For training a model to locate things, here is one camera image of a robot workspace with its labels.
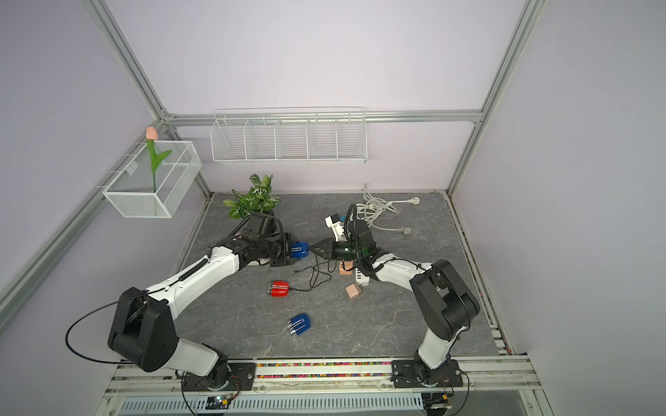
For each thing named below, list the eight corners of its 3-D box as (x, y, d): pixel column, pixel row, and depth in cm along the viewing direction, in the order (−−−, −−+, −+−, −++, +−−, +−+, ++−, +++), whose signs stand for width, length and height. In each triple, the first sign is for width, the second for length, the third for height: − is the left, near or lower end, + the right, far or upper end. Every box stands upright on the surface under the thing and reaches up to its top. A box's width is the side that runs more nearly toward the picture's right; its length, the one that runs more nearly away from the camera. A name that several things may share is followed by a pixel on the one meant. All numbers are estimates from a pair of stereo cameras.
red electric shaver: (268, 296, 91) (266, 293, 89) (271, 285, 94) (269, 281, 92) (289, 296, 91) (287, 293, 89) (290, 285, 94) (289, 281, 92)
